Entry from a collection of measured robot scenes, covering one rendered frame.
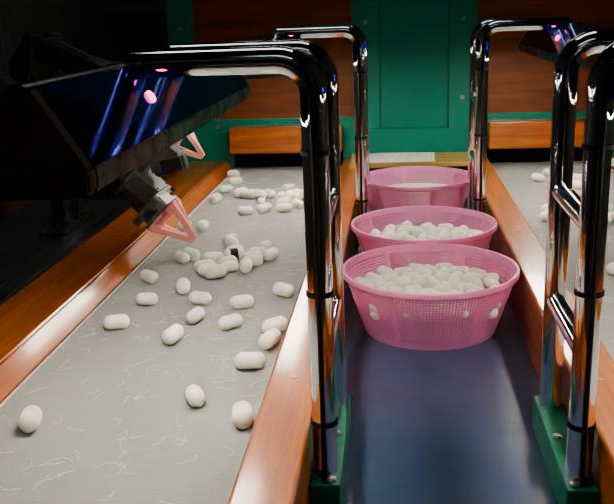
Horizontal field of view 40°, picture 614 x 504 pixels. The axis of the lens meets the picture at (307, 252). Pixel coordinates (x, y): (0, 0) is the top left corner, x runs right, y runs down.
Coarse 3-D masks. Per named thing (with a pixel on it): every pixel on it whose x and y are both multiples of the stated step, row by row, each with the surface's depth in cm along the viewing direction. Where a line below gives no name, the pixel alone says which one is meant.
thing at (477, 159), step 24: (480, 24) 175; (504, 24) 159; (528, 24) 159; (552, 24) 158; (480, 48) 162; (480, 72) 163; (480, 96) 164; (480, 120) 165; (480, 144) 166; (480, 168) 167; (480, 192) 169
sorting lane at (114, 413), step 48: (240, 240) 157; (288, 240) 156; (144, 288) 132; (192, 288) 131; (240, 288) 130; (96, 336) 112; (144, 336) 112; (192, 336) 111; (240, 336) 110; (48, 384) 98; (96, 384) 98; (144, 384) 97; (192, 384) 97; (240, 384) 96; (0, 432) 87; (48, 432) 87; (96, 432) 86; (144, 432) 86; (192, 432) 85; (240, 432) 85; (0, 480) 78; (48, 480) 78; (96, 480) 77; (144, 480) 77; (192, 480) 77
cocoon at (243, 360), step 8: (240, 352) 100; (248, 352) 100; (256, 352) 100; (240, 360) 99; (248, 360) 99; (256, 360) 99; (264, 360) 100; (240, 368) 100; (248, 368) 100; (256, 368) 99
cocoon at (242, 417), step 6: (240, 402) 87; (246, 402) 87; (234, 408) 86; (240, 408) 86; (246, 408) 86; (234, 414) 85; (240, 414) 85; (246, 414) 85; (234, 420) 85; (240, 420) 85; (246, 420) 85; (252, 420) 86; (240, 426) 85; (246, 426) 85
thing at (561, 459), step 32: (608, 32) 82; (576, 64) 82; (608, 64) 68; (576, 96) 84; (608, 96) 69; (608, 128) 69; (608, 160) 70; (608, 192) 71; (576, 224) 75; (544, 288) 90; (576, 288) 74; (544, 320) 91; (576, 320) 75; (544, 352) 92; (576, 352) 75; (544, 384) 92; (576, 384) 76; (544, 416) 91; (576, 416) 77; (544, 448) 89; (576, 448) 78; (576, 480) 78
